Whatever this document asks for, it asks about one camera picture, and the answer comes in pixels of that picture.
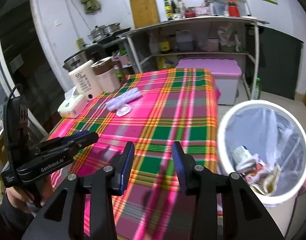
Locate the purple bubble wrap roll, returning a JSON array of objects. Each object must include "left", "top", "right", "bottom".
[{"left": 106, "top": 88, "right": 142, "bottom": 111}]

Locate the white printed plastic bag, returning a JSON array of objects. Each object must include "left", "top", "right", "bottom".
[{"left": 250, "top": 164, "right": 281, "bottom": 196}]

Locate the white round trash bin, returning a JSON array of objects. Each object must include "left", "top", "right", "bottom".
[{"left": 218, "top": 100, "right": 306, "bottom": 236}]

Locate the metal kitchen shelf rack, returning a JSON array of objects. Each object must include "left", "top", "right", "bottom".
[{"left": 101, "top": 16, "right": 264, "bottom": 106}]

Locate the person's left hand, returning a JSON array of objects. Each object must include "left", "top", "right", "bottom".
[{"left": 6, "top": 176, "right": 54, "bottom": 213}]

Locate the white tissue box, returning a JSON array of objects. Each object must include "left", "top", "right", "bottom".
[{"left": 57, "top": 86, "right": 88, "bottom": 119}]

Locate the pink plaid tablecloth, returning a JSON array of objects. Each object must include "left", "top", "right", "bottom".
[{"left": 51, "top": 68, "right": 218, "bottom": 239}]

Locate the stainless steel rice cooker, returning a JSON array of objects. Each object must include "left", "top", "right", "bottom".
[{"left": 62, "top": 43, "right": 107, "bottom": 72}]

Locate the translucent white bin liner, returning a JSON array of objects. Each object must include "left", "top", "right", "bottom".
[{"left": 218, "top": 101, "right": 306, "bottom": 204}]

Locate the green dish soap bottle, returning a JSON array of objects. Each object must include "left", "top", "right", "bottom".
[{"left": 250, "top": 77, "right": 262, "bottom": 100}]

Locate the steel cooking pot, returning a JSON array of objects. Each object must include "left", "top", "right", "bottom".
[{"left": 88, "top": 23, "right": 120, "bottom": 42}]

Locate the pink lidded storage box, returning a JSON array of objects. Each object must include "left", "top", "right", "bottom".
[{"left": 175, "top": 57, "right": 243, "bottom": 106}]

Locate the blue liquid jug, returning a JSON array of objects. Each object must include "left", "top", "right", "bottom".
[{"left": 176, "top": 30, "right": 194, "bottom": 51}]

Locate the wooden cutting board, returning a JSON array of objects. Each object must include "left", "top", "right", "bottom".
[{"left": 129, "top": 0, "right": 160, "bottom": 29}]

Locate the black panel appliance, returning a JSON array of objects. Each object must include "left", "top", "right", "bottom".
[{"left": 258, "top": 26, "right": 303, "bottom": 100}]

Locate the green sauce bottle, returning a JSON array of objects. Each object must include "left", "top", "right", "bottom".
[{"left": 164, "top": 0, "right": 173, "bottom": 21}]

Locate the dark soy sauce bottle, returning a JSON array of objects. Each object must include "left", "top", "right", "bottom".
[{"left": 170, "top": 0, "right": 177, "bottom": 14}]

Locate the clear oil bottle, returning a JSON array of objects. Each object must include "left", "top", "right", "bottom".
[{"left": 177, "top": 0, "right": 186, "bottom": 18}]

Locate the clear plastic storage container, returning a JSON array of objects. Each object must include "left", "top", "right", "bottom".
[{"left": 210, "top": 0, "right": 248, "bottom": 16}]

